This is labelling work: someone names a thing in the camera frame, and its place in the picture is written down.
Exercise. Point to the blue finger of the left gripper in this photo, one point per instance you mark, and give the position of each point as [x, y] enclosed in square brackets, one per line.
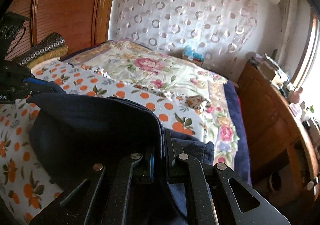
[34, 81]

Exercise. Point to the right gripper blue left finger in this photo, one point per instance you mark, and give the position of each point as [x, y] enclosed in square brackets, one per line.
[121, 195]

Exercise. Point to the circle patterned sheer curtain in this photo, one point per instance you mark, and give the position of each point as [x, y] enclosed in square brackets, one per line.
[215, 31]

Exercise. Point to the tied window curtain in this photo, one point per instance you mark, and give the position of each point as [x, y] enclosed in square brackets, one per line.
[289, 19]

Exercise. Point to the floral bed quilt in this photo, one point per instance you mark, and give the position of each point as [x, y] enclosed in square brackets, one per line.
[200, 97]

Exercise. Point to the navy printed t-shirt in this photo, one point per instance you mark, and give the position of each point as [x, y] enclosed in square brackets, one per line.
[74, 136]

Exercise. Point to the blue tissue box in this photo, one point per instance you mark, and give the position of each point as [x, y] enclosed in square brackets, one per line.
[192, 56]

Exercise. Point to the mustard yellow folded cloth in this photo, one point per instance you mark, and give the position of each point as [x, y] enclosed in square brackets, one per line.
[55, 53]

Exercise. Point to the pile of books and papers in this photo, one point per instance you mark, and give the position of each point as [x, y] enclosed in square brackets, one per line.
[269, 69]

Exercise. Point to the brown wooden sideboard cabinet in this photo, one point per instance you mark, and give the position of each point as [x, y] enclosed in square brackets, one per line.
[283, 160]

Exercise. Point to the pink bottle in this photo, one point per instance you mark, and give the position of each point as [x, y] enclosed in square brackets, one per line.
[294, 95]

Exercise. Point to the dark patterned folded cloth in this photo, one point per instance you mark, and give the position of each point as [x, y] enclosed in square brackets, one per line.
[49, 43]

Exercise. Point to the navy blue blanket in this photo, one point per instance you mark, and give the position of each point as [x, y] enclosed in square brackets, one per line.
[241, 161]

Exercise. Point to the orange fruit print sheet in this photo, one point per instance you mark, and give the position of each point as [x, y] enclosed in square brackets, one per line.
[26, 187]

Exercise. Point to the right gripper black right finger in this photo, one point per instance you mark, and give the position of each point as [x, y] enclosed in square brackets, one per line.
[189, 173]

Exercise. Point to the bright window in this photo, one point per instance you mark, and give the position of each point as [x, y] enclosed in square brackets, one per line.
[307, 72]

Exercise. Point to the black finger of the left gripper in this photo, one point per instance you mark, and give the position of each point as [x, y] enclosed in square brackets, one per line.
[37, 88]

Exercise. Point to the brown wooden wardrobe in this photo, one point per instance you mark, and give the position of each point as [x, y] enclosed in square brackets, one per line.
[82, 23]

